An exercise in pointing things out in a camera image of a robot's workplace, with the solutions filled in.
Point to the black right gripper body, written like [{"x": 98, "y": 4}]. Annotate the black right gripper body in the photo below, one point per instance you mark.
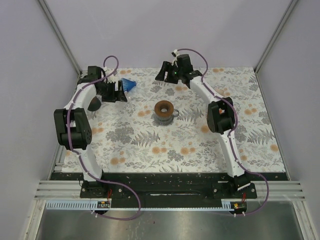
[{"x": 174, "y": 74}]

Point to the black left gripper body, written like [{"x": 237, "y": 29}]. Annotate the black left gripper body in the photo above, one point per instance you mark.
[{"x": 108, "y": 92}]

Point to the blue ribbed plastic dripper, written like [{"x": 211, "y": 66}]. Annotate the blue ribbed plastic dripper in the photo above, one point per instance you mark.
[{"x": 128, "y": 85}]

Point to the round wooden dripper holder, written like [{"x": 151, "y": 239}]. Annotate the round wooden dripper holder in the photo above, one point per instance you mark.
[{"x": 163, "y": 109}]

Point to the orange coffee filter box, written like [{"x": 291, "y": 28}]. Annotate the orange coffee filter box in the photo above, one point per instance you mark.
[{"x": 221, "y": 111}]

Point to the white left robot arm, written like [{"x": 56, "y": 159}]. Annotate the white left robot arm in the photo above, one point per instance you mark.
[{"x": 72, "y": 126}]

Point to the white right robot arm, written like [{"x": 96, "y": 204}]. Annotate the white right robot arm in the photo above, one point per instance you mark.
[{"x": 221, "y": 117}]

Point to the clear glass carafe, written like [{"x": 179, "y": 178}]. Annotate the clear glass carafe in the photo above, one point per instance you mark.
[{"x": 165, "y": 121}]

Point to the floral patterned table mat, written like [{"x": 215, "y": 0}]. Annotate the floral patterned table mat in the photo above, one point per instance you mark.
[{"x": 125, "y": 138}]

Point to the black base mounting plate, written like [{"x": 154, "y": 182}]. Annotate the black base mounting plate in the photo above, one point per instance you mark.
[{"x": 178, "y": 189}]

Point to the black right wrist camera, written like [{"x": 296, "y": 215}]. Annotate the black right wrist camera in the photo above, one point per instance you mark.
[{"x": 184, "y": 63}]

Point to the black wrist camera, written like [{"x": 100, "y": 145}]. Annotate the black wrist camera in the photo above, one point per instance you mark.
[
  {"x": 184, "y": 63},
  {"x": 94, "y": 72}
]

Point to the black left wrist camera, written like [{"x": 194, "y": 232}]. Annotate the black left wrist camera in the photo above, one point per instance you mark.
[{"x": 94, "y": 72}]

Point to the white slotted cable duct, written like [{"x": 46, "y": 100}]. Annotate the white slotted cable duct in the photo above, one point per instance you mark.
[{"x": 96, "y": 205}]

